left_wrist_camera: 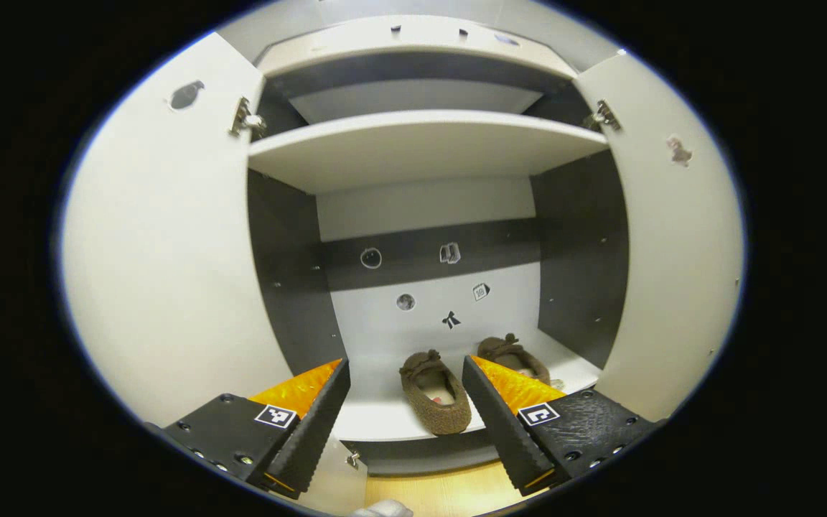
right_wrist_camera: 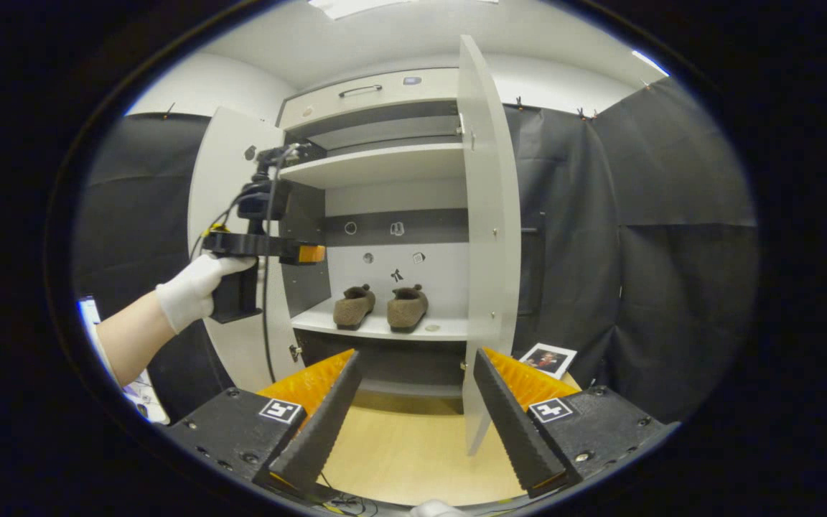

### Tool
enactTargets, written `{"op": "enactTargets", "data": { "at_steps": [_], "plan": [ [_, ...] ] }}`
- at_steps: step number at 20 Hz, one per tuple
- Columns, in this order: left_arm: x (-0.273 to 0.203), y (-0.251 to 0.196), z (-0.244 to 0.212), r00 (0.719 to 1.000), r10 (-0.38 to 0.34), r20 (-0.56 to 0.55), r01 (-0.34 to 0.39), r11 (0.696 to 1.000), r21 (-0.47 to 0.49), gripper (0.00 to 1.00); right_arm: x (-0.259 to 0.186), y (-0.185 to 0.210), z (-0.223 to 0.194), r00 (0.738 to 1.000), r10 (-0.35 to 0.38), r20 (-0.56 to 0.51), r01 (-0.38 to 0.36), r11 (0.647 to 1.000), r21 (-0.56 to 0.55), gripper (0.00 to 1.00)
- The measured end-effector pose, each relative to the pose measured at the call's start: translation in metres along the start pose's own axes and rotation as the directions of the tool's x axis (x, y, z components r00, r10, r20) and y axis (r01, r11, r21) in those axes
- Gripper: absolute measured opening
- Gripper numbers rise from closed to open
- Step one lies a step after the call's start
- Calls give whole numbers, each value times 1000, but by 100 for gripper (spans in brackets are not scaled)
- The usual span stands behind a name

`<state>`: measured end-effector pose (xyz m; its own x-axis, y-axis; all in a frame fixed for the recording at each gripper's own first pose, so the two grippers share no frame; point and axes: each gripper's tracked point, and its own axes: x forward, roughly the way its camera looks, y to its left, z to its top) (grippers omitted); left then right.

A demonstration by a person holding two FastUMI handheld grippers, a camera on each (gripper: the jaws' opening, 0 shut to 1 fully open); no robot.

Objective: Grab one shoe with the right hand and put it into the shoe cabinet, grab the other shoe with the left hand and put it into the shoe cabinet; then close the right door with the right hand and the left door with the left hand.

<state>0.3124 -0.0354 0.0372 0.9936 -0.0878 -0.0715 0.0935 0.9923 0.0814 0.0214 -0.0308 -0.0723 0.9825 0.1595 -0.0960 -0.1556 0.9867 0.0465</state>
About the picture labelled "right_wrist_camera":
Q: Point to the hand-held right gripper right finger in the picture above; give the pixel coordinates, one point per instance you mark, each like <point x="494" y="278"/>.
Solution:
<point x="514" y="431"/>

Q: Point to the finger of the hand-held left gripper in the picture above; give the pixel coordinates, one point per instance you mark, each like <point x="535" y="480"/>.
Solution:
<point x="309" y="253"/>

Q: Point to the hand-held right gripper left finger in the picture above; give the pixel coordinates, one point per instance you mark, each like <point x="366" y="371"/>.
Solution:
<point x="324" y="431"/>

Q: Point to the brown fuzzy shoe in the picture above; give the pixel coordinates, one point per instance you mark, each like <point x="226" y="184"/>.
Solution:
<point x="408" y="312"/>
<point x="352" y="310"/>

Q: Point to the white shoe cabinet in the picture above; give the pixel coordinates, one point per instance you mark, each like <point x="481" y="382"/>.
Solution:
<point x="385" y="165"/>

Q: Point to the beige cabinet drawer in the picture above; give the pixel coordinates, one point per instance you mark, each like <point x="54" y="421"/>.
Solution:
<point x="435" y="90"/>

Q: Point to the white portrait cover book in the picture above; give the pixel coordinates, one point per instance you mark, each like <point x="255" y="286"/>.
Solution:
<point x="546" y="359"/>

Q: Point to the pile of white papers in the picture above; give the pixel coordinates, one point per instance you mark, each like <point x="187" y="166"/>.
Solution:
<point x="144" y="395"/>

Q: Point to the black backdrop cloth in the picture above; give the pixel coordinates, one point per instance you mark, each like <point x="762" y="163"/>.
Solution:
<point x="672" y="287"/>

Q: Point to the ceiling light panel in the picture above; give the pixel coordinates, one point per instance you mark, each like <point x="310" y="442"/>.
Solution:
<point x="356" y="7"/>

